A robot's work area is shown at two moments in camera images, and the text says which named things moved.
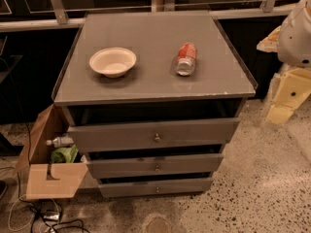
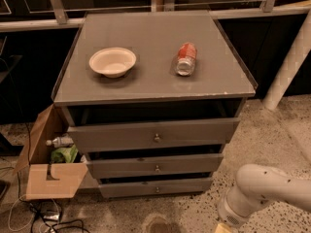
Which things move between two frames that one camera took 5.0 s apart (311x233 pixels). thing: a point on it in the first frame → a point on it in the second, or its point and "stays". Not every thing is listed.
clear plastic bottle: x=60 y=142 stays
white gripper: x=295 y=41 → x=227 y=214
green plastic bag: x=65 y=154 stays
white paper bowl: x=113 y=62 stays
